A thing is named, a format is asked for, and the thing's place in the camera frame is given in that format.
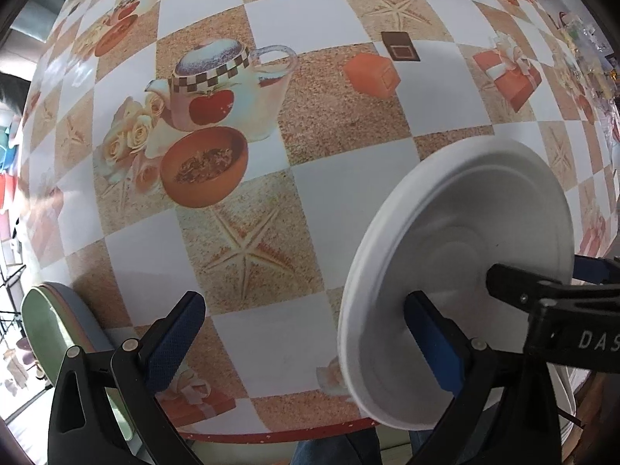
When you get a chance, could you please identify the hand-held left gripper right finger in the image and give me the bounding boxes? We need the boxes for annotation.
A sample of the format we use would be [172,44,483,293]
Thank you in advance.
[403,289,563,465]

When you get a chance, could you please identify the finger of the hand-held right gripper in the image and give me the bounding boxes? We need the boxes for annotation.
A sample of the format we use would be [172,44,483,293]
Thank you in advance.
[573,253,620,288]
[486,263,584,312]

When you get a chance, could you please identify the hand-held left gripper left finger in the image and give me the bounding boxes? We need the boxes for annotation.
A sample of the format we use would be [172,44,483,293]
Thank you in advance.
[47,289,207,465]

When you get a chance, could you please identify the white plate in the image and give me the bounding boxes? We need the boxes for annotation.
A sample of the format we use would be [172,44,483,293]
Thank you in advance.
[338,136,575,433]
[547,364,580,447]

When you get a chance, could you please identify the green plate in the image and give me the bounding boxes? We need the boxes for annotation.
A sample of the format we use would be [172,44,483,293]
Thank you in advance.
[21,284,137,452]

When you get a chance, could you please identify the blue plate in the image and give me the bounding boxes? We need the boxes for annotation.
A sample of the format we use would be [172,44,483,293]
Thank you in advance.
[41,281,120,355]

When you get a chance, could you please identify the person's legs in jeans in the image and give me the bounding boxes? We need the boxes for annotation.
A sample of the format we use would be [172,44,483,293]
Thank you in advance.
[289,432,439,465]

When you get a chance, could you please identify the printed checkered tablecloth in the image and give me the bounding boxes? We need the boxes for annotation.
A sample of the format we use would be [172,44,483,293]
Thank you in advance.
[10,0,617,443]

